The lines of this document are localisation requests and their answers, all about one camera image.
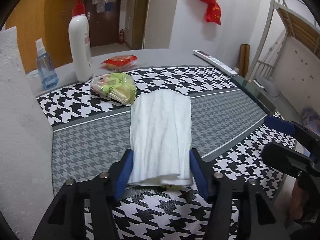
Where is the red snack packet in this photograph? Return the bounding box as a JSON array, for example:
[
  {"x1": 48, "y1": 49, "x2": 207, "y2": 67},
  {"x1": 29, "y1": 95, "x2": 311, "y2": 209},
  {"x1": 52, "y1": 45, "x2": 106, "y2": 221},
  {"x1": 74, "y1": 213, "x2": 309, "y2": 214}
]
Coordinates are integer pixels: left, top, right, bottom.
[{"x1": 101, "y1": 55, "x2": 139, "y2": 72}]

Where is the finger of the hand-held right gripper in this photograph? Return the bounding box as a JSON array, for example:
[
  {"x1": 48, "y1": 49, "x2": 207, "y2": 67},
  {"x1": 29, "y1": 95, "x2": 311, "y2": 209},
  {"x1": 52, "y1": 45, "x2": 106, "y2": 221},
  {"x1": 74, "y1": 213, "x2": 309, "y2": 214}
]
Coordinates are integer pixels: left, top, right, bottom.
[
  {"x1": 262, "y1": 141, "x2": 315, "y2": 178},
  {"x1": 265, "y1": 116, "x2": 320, "y2": 153}
]

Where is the blue patterned blanket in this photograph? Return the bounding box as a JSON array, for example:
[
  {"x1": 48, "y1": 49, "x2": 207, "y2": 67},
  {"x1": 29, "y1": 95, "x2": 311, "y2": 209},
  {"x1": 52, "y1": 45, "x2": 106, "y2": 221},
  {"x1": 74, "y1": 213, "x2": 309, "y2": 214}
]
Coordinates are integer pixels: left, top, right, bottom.
[{"x1": 301, "y1": 107, "x2": 320, "y2": 130}]

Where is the dark brown entrance door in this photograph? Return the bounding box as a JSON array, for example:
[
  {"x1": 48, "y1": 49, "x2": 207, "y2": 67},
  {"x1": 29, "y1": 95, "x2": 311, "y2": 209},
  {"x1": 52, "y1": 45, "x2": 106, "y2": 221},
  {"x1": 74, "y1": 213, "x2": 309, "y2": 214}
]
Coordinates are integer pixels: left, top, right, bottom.
[{"x1": 84, "y1": 0, "x2": 124, "y2": 48}]

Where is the white lotion pump bottle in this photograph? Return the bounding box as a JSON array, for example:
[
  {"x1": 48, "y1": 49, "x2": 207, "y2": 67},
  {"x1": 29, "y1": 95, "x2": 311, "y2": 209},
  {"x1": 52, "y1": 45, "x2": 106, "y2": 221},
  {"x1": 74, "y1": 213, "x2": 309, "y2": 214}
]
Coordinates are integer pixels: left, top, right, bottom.
[{"x1": 64, "y1": 0, "x2": 94, "y2": 82}]

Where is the white towel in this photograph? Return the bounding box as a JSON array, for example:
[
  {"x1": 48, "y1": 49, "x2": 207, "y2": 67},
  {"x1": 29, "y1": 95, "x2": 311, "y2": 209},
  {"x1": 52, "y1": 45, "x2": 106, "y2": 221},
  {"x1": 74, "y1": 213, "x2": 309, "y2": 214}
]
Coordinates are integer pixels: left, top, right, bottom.
[{"x1": 127, "y1": 90, "x2": 193, "y2": 190}]

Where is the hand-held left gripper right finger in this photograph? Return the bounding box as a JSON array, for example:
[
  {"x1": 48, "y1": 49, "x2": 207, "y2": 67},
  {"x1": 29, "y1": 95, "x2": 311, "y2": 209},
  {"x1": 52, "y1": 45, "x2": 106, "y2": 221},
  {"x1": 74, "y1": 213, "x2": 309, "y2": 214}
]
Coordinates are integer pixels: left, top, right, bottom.
[{"x1": 189, "y1": 148, "x2": 290, "y2": 240}]

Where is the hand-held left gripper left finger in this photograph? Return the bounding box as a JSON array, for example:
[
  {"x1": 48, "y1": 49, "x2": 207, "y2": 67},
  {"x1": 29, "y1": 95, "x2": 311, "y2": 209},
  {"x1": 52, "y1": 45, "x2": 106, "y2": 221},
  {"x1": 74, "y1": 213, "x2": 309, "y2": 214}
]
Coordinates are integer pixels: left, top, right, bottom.
[{"x1": 32, "y1": 149, "x2": 134, "y2": 240}]

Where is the white foam box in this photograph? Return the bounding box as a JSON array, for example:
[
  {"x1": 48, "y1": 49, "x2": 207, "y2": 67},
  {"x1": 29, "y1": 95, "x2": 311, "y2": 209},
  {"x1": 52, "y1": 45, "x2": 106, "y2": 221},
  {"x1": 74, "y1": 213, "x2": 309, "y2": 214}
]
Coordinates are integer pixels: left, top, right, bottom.
[{"x1": 0, "y1": 26, "x2": 54, "y2": 240}]

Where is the blue spray bottle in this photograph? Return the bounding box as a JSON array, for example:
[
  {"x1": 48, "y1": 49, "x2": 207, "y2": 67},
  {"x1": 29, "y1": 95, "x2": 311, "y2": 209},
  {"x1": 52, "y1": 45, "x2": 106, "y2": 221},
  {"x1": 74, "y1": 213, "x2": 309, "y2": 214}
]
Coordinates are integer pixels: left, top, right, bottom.
[{"x1": 35, "y1": 39, "x2": 59, "y2": 90}]

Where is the houndstooth table runner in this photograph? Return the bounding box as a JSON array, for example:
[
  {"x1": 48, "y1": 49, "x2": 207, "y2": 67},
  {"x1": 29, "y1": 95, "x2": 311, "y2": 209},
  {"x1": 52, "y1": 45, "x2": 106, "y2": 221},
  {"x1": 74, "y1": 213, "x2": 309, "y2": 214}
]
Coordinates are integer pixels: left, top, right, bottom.
[{"x1": 36, "y1": 66, "x2": 298, "y2": 240}]

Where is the black smartphone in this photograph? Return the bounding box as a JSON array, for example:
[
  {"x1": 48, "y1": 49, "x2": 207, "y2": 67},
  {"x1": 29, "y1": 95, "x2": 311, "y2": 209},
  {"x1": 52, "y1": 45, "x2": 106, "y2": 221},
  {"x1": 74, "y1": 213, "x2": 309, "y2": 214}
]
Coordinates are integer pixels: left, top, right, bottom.
[{"x1": 231, "y1": 76, "x2": 277, "y2": 114}]

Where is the light wooden side door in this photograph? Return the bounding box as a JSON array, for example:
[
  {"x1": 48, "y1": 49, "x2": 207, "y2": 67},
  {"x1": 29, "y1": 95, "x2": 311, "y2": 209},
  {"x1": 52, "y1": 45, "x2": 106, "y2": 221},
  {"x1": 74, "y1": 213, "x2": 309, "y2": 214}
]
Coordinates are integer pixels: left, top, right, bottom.
[{"x1": 131, "y1": 0, "x2": 152, "y2": 50}]

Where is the white remote control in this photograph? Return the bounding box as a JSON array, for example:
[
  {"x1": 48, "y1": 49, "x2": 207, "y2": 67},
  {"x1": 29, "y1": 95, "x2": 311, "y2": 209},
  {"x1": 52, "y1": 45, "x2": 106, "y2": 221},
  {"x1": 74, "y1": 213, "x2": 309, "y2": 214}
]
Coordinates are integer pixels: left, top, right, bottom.
[{"x1": 192, "y1": 50, "x2": 238, "y2": 75}]

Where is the metal bunk bed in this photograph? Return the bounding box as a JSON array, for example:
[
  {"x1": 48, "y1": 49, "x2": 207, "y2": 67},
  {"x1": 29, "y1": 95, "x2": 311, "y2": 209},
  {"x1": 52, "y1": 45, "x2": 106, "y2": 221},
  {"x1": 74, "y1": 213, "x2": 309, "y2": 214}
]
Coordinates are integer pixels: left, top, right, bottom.
[{"x1": 244, "y1": 0, "x2": 320, "y2": 120}]

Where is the wooden wardrobe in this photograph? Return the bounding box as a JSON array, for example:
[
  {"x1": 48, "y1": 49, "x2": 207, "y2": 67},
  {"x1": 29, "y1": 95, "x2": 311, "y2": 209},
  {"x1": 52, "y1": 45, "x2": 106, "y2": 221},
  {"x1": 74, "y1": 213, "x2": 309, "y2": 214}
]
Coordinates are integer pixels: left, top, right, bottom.
[{"x1": 5, "y1": 0, "x2": 87, "y2": 68}]

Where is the grey folded cloth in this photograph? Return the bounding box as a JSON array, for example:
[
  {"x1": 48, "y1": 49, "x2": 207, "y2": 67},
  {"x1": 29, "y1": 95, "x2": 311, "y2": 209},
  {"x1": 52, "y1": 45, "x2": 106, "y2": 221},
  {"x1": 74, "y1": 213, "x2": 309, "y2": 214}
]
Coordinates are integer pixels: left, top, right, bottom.
[{"x1": 254, "y1": 76, "x2": 279, "y2": 97}]

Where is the person's right hand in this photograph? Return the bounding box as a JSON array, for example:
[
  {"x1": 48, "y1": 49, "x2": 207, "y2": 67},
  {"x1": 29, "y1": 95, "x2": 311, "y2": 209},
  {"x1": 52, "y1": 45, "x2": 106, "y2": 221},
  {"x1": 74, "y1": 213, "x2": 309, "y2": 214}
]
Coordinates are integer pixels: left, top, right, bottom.
[{"x1": 290, "y1": 179, "x2": 307, "y2": 219}]

